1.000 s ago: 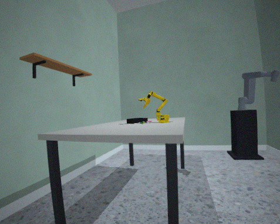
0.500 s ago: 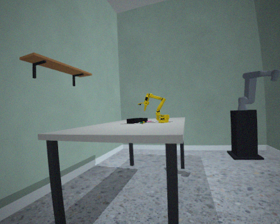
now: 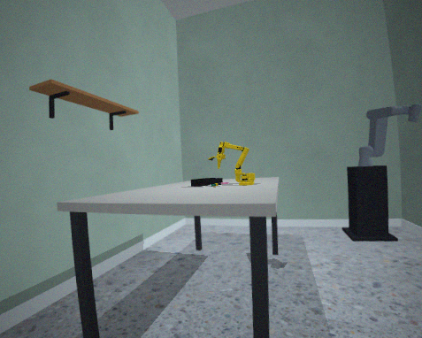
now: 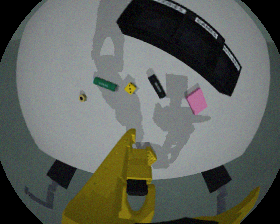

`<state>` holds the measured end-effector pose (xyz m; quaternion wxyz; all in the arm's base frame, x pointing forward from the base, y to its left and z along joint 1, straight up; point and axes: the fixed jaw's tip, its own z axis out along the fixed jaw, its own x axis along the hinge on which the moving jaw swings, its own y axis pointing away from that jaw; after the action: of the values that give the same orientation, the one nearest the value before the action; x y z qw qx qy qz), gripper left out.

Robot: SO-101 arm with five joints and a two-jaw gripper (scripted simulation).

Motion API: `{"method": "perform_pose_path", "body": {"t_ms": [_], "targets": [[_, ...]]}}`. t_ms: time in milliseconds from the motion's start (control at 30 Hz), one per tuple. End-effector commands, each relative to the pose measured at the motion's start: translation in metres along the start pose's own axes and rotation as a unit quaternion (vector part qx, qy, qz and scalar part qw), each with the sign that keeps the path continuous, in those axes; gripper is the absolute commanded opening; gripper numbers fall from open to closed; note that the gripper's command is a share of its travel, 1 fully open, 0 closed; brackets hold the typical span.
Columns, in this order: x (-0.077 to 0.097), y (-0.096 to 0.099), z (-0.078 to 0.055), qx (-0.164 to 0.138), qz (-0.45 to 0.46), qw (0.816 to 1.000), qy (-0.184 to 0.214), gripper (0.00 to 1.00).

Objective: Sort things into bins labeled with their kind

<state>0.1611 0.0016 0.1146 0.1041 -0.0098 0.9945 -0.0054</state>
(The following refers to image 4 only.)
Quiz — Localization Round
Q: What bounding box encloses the green aa battery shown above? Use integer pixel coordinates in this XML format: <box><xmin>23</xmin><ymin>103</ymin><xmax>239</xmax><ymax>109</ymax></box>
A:
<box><xmin>92</xmin><ymin>77</ymin><xmax>117</xmax><ymax>92</ymax></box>

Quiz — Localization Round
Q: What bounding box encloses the pink flat pad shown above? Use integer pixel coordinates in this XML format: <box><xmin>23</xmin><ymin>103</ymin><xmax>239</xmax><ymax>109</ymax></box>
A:
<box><xmin>185</xmin><ymin>87</ymin><xmax>208</xmax><ymax>116</ymax></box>

